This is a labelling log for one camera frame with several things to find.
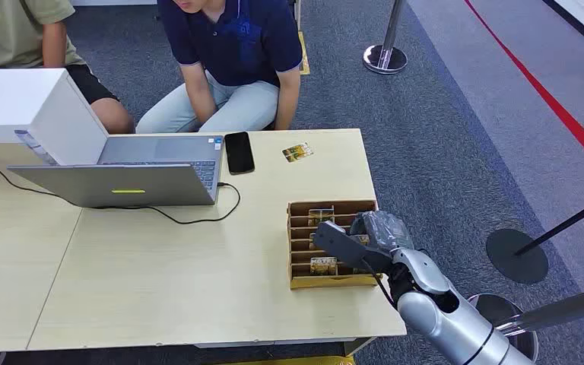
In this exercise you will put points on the person's left forearm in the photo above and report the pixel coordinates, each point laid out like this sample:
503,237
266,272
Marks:
288,98

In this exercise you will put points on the white box cabinet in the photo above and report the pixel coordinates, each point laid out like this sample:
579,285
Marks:
15,100

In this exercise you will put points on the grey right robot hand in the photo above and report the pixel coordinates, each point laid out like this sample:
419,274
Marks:
385,232

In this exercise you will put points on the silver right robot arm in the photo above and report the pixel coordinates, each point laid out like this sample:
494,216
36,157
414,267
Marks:
448,317

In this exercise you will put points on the person's right forearm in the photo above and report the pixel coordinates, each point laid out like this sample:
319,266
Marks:
199,95

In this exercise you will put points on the chrome stanchion with round base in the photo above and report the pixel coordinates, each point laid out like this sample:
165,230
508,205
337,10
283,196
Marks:
385,58
564,307

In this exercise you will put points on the wooden slotted card holder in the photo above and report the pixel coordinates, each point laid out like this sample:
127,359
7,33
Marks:
299,283

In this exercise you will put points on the black stanchion with flat base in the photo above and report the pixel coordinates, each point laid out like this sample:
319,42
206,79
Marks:
516,257

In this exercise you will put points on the person in olive shirt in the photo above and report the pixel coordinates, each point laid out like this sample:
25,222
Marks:
15,30

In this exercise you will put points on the silver laptop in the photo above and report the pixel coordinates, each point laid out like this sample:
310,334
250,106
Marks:
120,184

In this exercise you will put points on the person in navy shirt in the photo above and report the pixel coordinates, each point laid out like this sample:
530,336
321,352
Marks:
231,45

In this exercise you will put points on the yellow floor strip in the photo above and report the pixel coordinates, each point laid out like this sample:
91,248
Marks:
304,55

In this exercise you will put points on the yellow laptop sticker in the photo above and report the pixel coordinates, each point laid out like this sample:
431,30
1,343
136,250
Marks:
128,191

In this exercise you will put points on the black smartphone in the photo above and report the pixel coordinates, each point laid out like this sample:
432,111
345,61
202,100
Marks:
239,152

